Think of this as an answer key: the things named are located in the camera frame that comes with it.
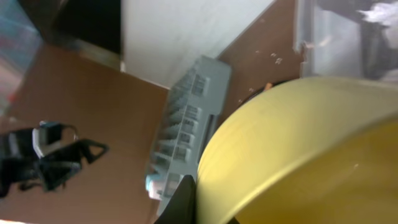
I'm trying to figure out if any clear plastic bin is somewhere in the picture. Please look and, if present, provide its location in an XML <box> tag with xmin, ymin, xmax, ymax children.
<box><xmin>294</xmin><ymin>0</ymin><xmax>397</xmax><ymax>83</ymax></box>

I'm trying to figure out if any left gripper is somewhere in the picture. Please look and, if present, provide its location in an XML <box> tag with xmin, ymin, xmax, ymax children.
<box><xmin>1</xmin><ymin>129</ymin><xmax>109</xmax><ymax>196</ymax></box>

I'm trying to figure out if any grey dishwasher rack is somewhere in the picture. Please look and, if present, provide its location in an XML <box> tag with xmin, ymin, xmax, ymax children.
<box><xmin>146</xmin><ymin>56</ymin><xmax>232</xmax><ymax>215</ymax></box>

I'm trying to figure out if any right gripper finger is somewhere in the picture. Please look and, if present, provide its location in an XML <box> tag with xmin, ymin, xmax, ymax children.
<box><xmin>154</xmin><ymin>175</ymin><xmax>197</xmax><ymax>224</ymax></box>

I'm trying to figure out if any round black tray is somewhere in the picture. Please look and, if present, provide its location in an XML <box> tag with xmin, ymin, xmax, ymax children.
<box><xmin>238</xmin><ymin>80</ymin><xmax>289</xmax><ymax>107</ymax></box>

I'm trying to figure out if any yellow bowl with shells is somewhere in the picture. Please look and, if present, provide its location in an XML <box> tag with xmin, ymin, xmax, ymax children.
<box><xmin>196</xmin><ymin>77</ymin><xmax>397</xmax><ymax>223</ymax></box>

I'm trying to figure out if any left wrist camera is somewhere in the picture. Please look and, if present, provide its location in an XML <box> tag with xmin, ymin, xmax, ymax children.
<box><xmin>32</xmin><ymin>121</ymin><xmax>79</xmax><ymax>159</ymax></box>

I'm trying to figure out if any wooden chopstick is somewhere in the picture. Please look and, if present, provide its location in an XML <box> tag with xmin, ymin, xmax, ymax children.
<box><xmin>264</xmin><ymin>83</ymin><xmax>274</xmax><ymax>91</ymax></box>

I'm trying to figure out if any white tissue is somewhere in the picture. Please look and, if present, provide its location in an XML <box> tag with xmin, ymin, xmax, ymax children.
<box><xmin>358</xmin><ymin>1</ymin><xmax>397</xmax><ymax>49</ymax></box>

